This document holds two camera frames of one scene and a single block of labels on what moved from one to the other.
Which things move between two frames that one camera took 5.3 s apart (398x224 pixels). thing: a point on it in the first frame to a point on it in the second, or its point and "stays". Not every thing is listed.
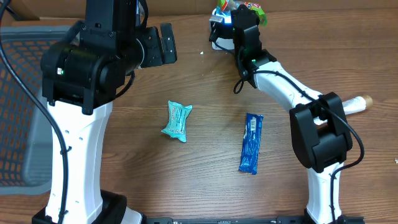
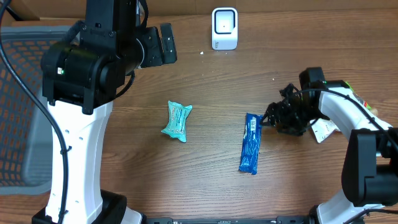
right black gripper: (255, 15) to (280, 117)
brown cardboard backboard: (200, 10) stays
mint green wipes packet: (178, 115) stays
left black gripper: (157, 56) stays
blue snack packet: (250, 145) stays
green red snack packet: (226, 7) to (358, 97)
